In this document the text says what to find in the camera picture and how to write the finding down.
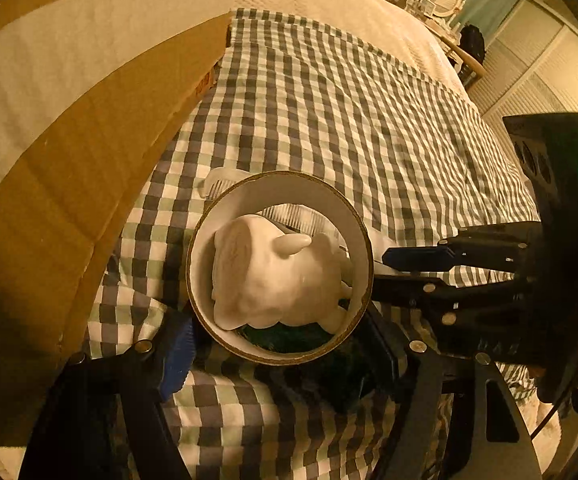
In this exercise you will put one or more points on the white comb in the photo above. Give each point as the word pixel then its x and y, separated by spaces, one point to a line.
pixel 219 180

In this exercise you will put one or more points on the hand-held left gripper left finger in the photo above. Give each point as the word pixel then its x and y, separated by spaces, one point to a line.
pixel 176 360

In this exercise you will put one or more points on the checked cloth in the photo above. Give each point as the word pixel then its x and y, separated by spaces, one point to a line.
pixel 344 135

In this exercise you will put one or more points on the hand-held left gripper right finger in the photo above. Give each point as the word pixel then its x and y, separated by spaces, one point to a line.
pixel 419 385

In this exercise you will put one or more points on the brown cardboard box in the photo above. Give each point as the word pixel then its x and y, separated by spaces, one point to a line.
pixel 44 210

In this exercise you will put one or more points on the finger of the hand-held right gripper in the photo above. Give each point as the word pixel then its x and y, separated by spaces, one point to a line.
pixel 419 257
pixel 404 290

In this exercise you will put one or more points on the white plush toy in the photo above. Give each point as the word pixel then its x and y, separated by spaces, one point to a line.
pixel 264 270

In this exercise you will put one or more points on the black bag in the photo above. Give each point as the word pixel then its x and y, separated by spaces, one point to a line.
pixel 471 40

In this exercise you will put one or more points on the white louvred wardrobe doors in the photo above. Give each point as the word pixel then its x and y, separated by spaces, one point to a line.
pixel 544 75

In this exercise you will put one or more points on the wooden chair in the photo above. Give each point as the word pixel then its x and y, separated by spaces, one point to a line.
pixel 469 62

